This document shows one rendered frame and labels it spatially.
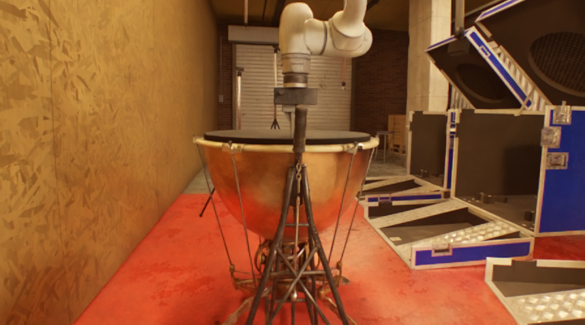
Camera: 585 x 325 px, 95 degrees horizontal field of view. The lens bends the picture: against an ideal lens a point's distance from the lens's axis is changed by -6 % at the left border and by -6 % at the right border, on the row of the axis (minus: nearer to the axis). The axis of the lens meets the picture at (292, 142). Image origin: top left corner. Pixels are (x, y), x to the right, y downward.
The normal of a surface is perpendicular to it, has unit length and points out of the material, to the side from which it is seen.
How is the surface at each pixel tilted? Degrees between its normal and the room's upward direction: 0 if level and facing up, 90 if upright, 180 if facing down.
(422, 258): 90
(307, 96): 90
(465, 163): 90
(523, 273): 90
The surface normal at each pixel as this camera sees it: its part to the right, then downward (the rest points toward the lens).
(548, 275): -0.20, 0.08
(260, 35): 0.15, 0.09
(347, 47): 0.15, 0.85
